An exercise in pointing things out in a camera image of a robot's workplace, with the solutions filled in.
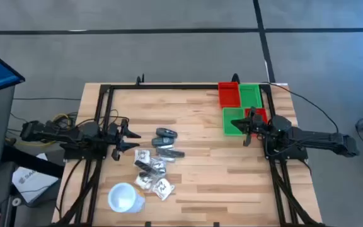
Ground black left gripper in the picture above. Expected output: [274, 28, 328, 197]
[107, 119, 142, 161]

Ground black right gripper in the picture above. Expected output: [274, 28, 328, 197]
[230, 106, 268, 148]

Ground green plastic basket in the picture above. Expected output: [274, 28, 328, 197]
[238, 83, 263, 109]
[222, 107, 247, 137]

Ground red plastic basket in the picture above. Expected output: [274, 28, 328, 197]
[217, 81, 241, 108]
[245, 107, 269, 125]

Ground white plastic cup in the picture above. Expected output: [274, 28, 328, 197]
[107, 182, 146, 214]

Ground white printed paper booklet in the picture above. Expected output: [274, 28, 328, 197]
[11, 153, 59, 204]

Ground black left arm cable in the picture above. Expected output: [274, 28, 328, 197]
[74, 108, 129, 127]

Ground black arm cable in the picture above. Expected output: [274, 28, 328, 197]
[262, 81, 340, 133]
[74, 108, 129, 127]

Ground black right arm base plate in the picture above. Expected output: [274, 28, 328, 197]
[262, 143, 309, 161]

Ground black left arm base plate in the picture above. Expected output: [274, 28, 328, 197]
[62, 141, 109, 161]

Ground black aluminium frame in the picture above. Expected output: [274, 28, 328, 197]
[54, 82, 324, 227]

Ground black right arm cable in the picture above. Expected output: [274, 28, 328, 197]
[262, 81, 340, 133]

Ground yellow cable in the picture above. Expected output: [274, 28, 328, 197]
[9, 112, 75, 148]

